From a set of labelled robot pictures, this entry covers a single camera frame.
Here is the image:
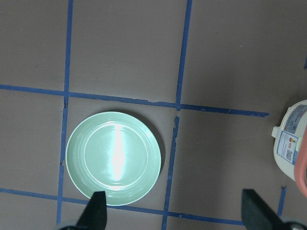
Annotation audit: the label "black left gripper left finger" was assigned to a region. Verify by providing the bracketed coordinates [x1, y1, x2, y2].
[76, 191, 107, 230]

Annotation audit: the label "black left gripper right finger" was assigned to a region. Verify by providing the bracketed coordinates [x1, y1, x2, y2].
[241, 189, 283, 230]

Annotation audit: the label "green plate far side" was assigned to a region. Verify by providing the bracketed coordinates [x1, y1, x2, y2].
[65, 112, 162, 206]

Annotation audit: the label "white rice cooker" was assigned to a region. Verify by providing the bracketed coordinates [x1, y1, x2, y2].
[272, 99, 307, 197]

